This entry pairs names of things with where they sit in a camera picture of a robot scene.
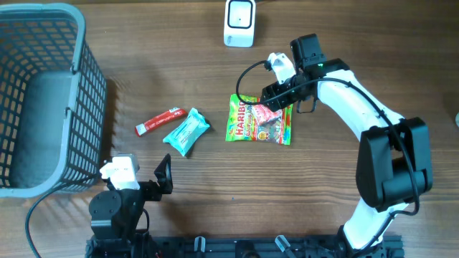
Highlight teal tissue packet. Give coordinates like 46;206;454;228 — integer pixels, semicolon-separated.
163;107;210;156

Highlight green Haribo gummy bag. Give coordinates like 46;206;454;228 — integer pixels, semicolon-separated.
225;94;293;145

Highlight white barcode scanner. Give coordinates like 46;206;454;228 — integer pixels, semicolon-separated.
224;0;256;48

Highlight red stick snack packet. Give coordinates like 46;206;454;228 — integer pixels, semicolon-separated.
135;107;188;137

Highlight small red candy packet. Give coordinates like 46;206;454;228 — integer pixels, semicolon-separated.
252;105;283;125

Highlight black mounting rail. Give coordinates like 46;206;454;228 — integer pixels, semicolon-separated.
85;234;404;258

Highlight grey plastic shopping basket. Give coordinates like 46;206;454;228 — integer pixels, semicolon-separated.
1;3;108;199

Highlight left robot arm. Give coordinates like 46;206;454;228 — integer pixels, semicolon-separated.
85;153;173;257

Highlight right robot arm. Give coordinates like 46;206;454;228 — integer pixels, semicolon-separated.
261;34;433;257

